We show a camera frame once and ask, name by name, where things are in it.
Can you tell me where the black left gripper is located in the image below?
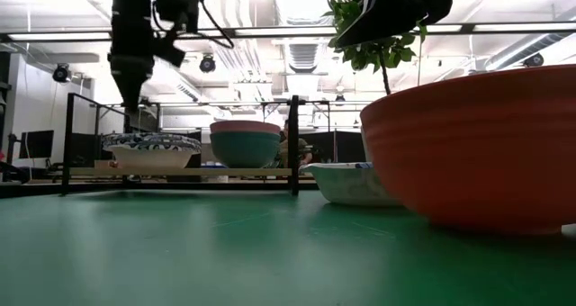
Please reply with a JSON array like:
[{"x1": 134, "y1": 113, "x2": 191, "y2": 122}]
[{"x1": 107, "y1": 53, "x2": 156, "y2": 114}]

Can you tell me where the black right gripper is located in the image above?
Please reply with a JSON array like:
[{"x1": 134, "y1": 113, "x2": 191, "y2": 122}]
[{"x1": 334, "y1": 0, "x2": 428, "y2": 49}]

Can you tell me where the pink ribbed bowl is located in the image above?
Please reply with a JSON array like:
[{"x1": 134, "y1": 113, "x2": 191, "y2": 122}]
[{"x1": 209, "y1": 120, "x2": 283, "y2": 137}]

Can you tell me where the teal ribbed bowl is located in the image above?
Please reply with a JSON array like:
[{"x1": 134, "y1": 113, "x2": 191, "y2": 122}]
[{"x1": 209, "y1": 130, "x2": 282, "y2": 169}]

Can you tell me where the orange ribbed bowl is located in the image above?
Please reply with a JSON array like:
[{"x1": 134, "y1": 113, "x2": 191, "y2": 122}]
[{"x1": 359, "y1": 63, "x2": 576, "y2": 236}]

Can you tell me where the green leafy potted plant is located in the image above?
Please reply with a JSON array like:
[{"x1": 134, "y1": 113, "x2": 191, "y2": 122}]
[{"x1": 322, "y1": 0, "x2": 429, "y2": 96}]

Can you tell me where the ceiling air vent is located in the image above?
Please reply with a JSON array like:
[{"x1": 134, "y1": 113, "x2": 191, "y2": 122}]
[{"x1": 287, "y1": 42, "x2": 320, "y2": 74}]

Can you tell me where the black ceiling spotlight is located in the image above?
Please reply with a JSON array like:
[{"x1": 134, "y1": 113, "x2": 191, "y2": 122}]
[
  {"x1": 199, "y1": 53, "x2": 217, "y2": 74},
  {"x1": 51, "y1": 63, "x2": 73, "y2": 85}
]

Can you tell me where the black computer monitor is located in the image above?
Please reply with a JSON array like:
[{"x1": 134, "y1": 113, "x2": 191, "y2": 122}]
[{"x1": 18, "y1": 130, "x2": 55, "y2": 160}]

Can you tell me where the person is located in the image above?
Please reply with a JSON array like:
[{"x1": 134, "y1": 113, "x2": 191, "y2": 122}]
[{"x1": 279, "y1": 119, "x2": 315, "y2": 168}]

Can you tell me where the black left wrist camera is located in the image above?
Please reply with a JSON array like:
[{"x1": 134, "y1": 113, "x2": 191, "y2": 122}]
[{"x1": 152, "y1": 0, "x2": 203, "y2": 34}]

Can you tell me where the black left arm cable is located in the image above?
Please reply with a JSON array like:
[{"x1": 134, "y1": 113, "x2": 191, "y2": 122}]
[{"x1": 197, "y1": 0, "x2": 236, "y2": 50}]

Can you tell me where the black frame wooden shelf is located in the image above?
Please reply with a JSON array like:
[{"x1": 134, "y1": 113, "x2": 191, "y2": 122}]
[{"x1": 60, "y1": 93, "x2": 332, "y2": 197}]

